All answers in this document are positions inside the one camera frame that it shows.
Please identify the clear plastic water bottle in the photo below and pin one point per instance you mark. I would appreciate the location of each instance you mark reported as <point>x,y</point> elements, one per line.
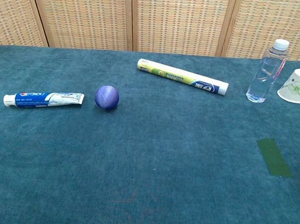
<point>264,74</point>

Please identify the teal tablecloth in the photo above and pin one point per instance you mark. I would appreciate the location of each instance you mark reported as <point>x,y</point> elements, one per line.
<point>136,155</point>

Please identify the purple ball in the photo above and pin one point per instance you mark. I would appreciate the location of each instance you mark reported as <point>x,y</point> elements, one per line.
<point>107,97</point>

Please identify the blue white toothpaste tube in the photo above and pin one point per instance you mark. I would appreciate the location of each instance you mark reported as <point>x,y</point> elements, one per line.
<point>36,98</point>

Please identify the green tape strip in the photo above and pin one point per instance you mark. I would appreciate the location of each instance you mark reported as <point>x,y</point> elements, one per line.
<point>274,157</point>

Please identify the floral paper cup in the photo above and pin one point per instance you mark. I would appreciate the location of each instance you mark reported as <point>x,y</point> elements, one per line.
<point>296,87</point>

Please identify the woven rattan folding screen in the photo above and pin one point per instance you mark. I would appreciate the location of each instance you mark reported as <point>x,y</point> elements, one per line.
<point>157,19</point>

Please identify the yellow white cling wrap roll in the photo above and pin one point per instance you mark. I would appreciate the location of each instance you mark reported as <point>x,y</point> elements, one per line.
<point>178,76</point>

